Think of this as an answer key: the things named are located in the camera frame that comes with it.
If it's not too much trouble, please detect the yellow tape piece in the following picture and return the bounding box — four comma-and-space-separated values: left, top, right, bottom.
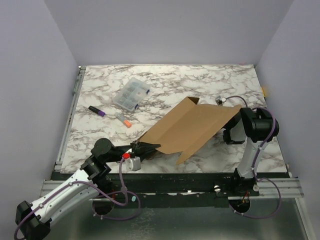
261, 87, 267, 98

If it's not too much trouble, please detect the orange capped marker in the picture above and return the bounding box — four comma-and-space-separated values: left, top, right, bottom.
115, 112, 132, 128

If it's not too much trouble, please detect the aluminium side rail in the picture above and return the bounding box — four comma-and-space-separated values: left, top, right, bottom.
53, 66, 87, 172

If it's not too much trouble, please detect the aluminium front extrusion rail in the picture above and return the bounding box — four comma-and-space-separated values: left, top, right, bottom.
39, 176, 305, 201

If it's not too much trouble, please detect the clear plastic screw organizer box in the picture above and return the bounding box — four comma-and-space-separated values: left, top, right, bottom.
112, 77, 150, 112

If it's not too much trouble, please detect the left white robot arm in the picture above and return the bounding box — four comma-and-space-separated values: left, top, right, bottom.
13, 138, 161, 240

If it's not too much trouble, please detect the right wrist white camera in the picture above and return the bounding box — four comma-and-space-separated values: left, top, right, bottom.
215, 96, 227, 106

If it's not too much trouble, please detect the brown cardboard box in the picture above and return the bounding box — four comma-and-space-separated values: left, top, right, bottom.
139, 97, 242, 165

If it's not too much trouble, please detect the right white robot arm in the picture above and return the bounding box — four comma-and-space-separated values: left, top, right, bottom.
223, 107, 280, 196

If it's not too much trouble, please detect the purple black highlighter marker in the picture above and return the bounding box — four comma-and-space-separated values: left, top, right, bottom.
88, 105, 106, 117

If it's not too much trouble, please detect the black metal base rail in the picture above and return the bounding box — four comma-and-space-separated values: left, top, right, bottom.
51, 171, 261, 210

